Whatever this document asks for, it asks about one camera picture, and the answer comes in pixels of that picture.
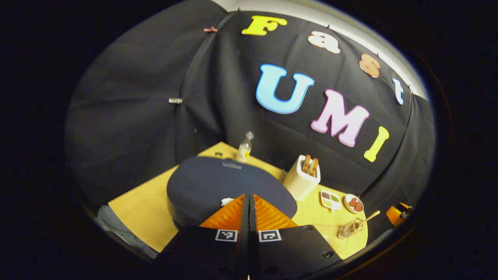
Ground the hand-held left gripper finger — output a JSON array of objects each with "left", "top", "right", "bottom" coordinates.
[
  {"left": 249, "top": 194, "right": 343, "bottom": 278},
  {"left": 158, "top": 194, "right": 250, "bottom": 278}
]

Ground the wooden spoon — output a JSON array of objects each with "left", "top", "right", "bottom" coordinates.
[{"left": 352, "top": 210, "right": 381, "bottom": 230}]

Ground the dark grey rice cooker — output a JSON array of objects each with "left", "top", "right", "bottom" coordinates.
[{"left": 167, "top": 156, "right": 298, "bottom": 230}]

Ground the wire chopstick holder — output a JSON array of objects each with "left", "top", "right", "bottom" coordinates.
[{"left": 337, "top": 218, "right": 364, "bottom": 239}]

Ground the white round plate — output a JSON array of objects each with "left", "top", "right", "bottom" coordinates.
[{"left": 344, "top": 193, "right": 365, "bottom": 214}]

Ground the white toaster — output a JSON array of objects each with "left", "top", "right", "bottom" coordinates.
[{"left": 283, "top": 155, "right": 321, "bottom": 202}]

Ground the white divided bean dish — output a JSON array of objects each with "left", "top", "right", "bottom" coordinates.
[{"left": 320, "top": 189, "right": 342, "bottom": 212}]

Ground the small clear bottle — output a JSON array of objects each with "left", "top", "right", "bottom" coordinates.
[{"left": 236, "top": 131, "right": 254, "bottom": 163}]

